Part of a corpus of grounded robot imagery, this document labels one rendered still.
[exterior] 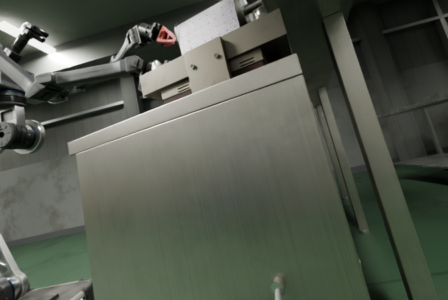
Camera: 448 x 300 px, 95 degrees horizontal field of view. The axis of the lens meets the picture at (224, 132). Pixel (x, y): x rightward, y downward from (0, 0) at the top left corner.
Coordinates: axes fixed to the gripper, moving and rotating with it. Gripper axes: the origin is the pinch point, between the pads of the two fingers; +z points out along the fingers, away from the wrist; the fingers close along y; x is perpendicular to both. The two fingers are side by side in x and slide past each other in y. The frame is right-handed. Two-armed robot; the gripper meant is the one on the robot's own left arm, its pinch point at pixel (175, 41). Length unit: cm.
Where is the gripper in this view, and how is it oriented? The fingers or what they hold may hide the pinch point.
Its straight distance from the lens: 93.9
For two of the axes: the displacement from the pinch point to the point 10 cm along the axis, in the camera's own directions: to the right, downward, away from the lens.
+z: 8.2, 4.2, -3.9
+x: 4.0, -9.1, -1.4
